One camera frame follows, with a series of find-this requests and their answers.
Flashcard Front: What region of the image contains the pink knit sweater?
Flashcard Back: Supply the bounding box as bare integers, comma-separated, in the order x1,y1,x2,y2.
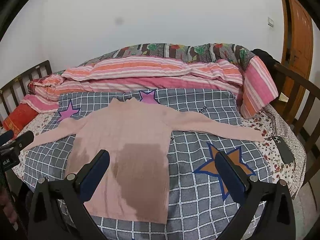
31,98,263,224

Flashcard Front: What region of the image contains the black clothing on footboard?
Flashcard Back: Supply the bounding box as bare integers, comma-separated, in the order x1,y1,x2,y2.
251,48,280,79

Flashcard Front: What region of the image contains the left hand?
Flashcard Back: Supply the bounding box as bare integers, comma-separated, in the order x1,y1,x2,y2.
0,187,17,224

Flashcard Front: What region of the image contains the red pillow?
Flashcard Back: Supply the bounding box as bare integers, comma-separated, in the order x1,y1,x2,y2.
3,103,39,137

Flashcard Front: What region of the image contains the dark wooden headboard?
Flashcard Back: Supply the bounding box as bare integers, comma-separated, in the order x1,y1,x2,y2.
1,60,52,129

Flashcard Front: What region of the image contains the black smartphone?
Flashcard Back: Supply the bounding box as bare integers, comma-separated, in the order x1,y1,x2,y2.
272,136,295,164

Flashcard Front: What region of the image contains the floral bed sheet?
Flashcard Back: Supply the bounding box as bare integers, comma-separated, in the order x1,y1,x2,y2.
11,103,307,198

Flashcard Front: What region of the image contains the pink orange striped blanket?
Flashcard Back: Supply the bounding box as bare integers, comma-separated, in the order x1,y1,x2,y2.
21,56,278,119

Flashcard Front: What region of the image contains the floral patchwork quilt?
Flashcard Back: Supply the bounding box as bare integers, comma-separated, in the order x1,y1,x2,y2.
82,42,257,72

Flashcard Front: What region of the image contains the brown wooden door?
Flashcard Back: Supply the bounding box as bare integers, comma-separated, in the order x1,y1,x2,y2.
277,0,315,111

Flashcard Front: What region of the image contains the white wall switch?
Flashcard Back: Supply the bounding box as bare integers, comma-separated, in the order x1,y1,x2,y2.
267,17,274,28

